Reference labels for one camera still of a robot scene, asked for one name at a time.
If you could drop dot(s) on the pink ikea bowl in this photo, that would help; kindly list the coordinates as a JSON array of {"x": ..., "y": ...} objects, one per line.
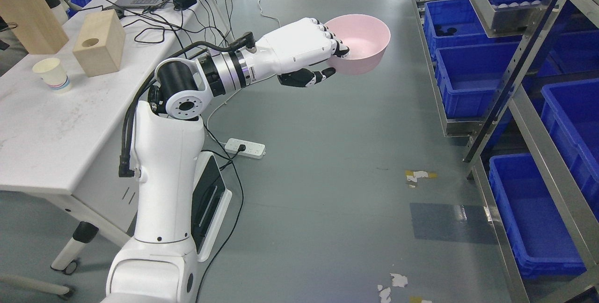
[{"x": 366, "y": 37}]

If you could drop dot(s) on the white desk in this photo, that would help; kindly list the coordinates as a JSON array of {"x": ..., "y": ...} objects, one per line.
[{"x": 60, "y": 153}]

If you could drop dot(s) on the black power adapter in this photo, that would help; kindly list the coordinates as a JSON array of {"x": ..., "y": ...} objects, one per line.
[{"x": 181, "y": 5}]

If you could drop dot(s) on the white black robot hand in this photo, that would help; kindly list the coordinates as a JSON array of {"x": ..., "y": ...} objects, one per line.
[{"x": 290, "y": 49}]

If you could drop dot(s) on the white power strip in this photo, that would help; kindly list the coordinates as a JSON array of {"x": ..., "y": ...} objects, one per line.
[{"x": 249, "y": 149}]

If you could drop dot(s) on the tall wooden board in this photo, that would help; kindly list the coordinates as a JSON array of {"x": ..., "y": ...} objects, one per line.
[{"x": 38, "y": 29}]

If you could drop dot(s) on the wooden block with hole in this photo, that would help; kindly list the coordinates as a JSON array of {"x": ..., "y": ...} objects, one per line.
[{"x": 100, "y": 43}]

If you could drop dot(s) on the paper cup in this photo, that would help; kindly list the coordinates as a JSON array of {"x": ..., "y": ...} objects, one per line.
[{"x": 53, "y": 75}]

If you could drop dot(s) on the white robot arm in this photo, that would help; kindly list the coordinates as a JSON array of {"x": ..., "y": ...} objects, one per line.
[{"x": 182, "y": 200}]

